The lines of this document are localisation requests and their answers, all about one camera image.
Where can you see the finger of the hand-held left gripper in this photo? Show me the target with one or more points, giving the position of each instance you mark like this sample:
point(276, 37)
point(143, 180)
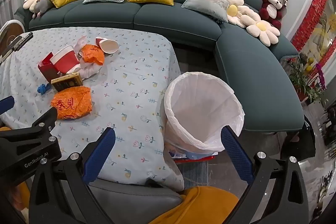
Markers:
point(6, 105)
point(48, 117)

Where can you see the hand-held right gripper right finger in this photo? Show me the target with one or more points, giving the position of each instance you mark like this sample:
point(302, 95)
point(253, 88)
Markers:
point(236, 155)

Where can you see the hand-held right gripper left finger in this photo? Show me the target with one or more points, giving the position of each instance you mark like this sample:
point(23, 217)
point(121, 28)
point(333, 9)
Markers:
point(101, 155)

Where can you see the orange plastic bag red print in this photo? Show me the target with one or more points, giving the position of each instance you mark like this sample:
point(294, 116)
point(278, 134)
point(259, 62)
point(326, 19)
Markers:
point(76, 108)

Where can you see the small blue plastic object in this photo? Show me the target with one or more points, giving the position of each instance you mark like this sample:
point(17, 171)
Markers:
point(42, 88)

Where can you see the brown gold box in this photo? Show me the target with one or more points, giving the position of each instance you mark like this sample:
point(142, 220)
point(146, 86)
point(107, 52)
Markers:
point(65, 82)

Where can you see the dark red box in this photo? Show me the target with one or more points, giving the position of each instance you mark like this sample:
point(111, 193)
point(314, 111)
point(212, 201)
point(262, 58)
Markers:
point(46, 69)

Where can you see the pink cloth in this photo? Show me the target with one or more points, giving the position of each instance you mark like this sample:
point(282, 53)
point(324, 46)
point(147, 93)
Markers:
point(199, 103)

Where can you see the plain orange plastic bag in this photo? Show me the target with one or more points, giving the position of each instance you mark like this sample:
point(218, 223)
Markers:
point(92, 54)

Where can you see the crushed white red paper cup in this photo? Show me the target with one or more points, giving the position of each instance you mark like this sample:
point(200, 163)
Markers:
point(109, 46)

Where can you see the red plastic object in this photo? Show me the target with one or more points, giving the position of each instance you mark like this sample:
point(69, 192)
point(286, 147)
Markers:
point(194, 158)

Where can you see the grey striped floor mat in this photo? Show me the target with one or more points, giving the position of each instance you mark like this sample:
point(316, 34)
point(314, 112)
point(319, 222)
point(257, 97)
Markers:
point(193, 172)

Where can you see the grey leather seat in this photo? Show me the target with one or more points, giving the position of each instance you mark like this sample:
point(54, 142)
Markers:
point(131, 203)

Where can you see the person's yellow garment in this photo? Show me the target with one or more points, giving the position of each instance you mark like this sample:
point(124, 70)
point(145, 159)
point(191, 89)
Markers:
point(204, 205)

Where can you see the black notched bar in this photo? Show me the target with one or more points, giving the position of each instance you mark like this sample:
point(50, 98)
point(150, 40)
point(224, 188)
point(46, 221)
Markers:
point(23, 40)

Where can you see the floral light blue tablecloth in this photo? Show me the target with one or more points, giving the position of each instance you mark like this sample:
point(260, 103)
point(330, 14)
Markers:
point(131, 69)

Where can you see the green potted plant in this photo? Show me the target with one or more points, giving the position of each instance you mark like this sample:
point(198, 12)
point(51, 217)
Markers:
point(299, 77)

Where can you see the purple orchid plant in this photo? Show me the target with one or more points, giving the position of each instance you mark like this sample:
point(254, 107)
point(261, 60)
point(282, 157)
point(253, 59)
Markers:
point(320, 75)

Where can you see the white daisy flower pillow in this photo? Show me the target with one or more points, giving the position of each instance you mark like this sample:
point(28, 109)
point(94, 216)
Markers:
point(249, 16)
point(232, 3)
point(265, 33)

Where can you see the red teddy bear plush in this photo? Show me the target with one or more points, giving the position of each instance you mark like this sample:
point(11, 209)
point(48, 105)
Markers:
point(265, 14)

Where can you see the dark green sectional sofa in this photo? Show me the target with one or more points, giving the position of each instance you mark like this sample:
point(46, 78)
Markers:
point(170, 16)

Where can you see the red patterned wall panel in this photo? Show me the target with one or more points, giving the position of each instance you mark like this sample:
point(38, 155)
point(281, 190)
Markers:
point(315, 3)

